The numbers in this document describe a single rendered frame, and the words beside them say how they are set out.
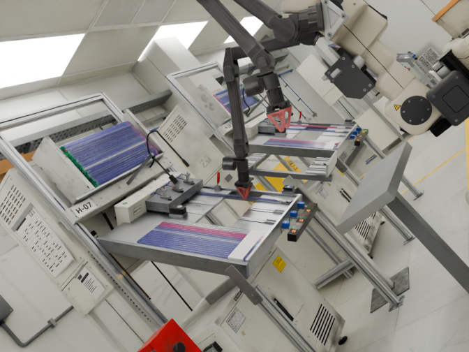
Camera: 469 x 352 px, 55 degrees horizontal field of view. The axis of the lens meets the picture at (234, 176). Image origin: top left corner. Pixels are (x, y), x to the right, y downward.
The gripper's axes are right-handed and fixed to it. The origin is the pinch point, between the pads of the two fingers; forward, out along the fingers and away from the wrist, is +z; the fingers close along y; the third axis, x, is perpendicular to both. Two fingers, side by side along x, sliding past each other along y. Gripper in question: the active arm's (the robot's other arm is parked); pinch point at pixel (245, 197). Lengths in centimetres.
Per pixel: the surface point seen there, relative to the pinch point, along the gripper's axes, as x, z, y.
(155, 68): -235, -33, -275
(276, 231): 26.4, 1.6, 28.5
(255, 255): 26, 0, 52
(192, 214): -16.7, 0.5, 24.2
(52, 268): -76, 19, 60
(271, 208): 16.9, 1.0, 7.6
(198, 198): -23.8, 0.5, 6.0
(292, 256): -6, 83, -85
